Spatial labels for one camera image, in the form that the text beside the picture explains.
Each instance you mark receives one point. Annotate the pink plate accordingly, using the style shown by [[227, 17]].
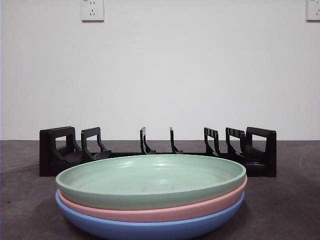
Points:
[[150, 213]]

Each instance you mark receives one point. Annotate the black plastic dish rack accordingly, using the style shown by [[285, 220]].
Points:
[[50, 160]]

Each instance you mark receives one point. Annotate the white wall socket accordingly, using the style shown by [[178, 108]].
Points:
[[93, 11], [313, 11]]

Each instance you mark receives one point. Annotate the pale green plate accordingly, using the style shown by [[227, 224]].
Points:
[[150, 175]]

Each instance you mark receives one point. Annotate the blue plate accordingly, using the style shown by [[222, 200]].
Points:
[[150, 230]]

